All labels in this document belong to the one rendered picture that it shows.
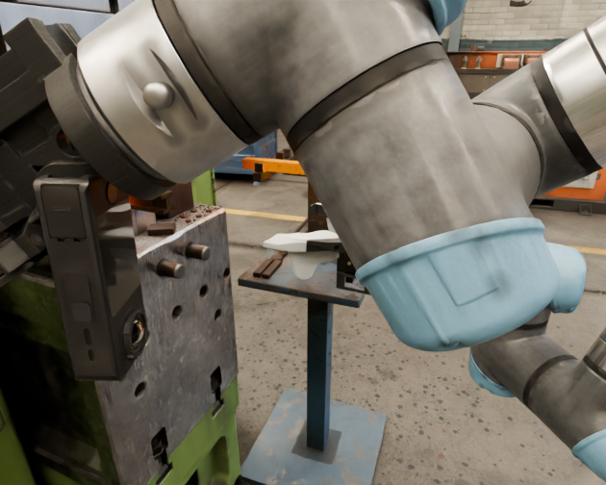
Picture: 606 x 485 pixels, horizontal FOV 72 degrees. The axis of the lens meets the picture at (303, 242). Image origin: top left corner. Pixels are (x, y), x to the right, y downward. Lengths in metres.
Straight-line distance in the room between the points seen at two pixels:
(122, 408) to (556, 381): 0.63
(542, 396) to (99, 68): 0.47
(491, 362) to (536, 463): 1.17
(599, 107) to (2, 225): 0.28
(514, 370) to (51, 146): 0.47
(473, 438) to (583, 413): 1.23
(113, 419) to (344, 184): 0.69
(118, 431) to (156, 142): 0.68
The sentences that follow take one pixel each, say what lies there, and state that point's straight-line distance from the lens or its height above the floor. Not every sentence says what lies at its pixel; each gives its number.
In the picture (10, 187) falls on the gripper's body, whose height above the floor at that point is 1.15.
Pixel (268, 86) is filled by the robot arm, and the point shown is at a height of 1.19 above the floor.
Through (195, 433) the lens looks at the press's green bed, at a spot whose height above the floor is 0.45.
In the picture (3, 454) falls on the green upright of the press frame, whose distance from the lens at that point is 0.97.
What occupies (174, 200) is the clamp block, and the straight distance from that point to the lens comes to 0.86.
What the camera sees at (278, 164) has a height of 0.99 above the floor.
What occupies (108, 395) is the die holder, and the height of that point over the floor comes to 0.72.
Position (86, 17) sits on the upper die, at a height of 1.25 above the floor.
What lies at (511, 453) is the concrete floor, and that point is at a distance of 1.71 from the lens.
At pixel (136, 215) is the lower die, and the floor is 0.95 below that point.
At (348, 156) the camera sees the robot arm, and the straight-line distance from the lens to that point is 0.16.
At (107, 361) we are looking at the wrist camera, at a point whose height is 1.06.
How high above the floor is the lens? 1.20
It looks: 24 degrees down
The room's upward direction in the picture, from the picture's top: straight up
